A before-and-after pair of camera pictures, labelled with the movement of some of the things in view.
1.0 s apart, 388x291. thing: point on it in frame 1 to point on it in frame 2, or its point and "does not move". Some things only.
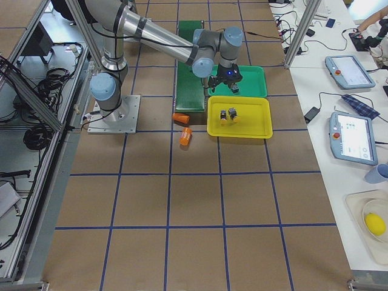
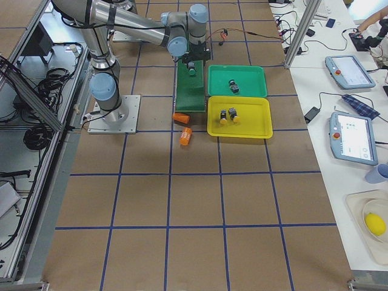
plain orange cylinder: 182,118 does not move
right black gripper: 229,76 to 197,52
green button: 234,88 does not move
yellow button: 223,117 does not move
